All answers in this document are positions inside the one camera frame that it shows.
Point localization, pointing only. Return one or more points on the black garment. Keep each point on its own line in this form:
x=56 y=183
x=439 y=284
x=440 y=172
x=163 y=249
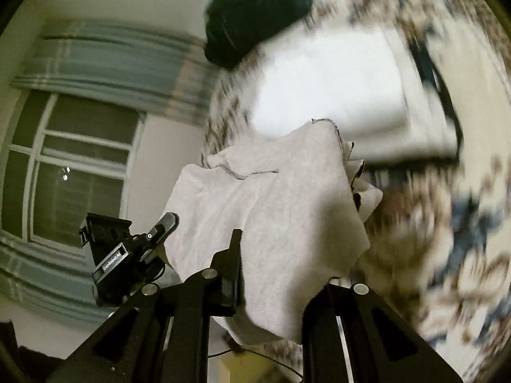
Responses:
x=430 y=72

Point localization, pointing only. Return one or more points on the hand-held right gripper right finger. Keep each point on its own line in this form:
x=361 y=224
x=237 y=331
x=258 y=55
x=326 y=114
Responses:
x=319 y=327

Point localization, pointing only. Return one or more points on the dark green garment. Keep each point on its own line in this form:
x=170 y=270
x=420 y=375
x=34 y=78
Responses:
x=255 y=8

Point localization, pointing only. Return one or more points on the white framed window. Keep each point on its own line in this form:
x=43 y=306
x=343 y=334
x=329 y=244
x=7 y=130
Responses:
x=80 y=191

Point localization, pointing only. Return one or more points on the light grey cloth garment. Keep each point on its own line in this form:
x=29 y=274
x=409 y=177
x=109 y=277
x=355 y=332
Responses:
x=279 y=215

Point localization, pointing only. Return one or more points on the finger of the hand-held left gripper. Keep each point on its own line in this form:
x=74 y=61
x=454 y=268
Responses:
x=163 y=225

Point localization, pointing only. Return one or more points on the white garment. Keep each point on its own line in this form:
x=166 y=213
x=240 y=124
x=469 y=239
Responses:
x=331 y=83

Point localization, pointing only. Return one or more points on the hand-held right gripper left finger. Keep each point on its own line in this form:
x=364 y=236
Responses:
x=230 y=287

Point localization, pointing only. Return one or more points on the blue striped curtain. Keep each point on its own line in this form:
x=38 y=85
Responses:
x=40 y=275
x=119 y=64

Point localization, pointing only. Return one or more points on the brown blue patterned bedspread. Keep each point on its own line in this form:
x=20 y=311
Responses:
x=439 y=227

